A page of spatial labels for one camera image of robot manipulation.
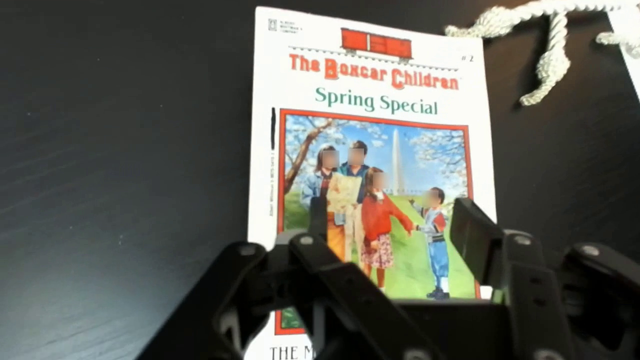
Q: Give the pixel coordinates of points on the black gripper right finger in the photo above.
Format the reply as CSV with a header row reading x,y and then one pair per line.
x,y
533,300

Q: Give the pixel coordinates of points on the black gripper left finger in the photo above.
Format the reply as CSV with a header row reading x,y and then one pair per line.
x,y
281,300

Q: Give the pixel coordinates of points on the Boxcar Children paperback book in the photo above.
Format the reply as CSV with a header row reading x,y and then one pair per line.
x,y
373,133

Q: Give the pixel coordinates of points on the white book with photo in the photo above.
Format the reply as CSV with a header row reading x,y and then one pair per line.
x,y
631,46

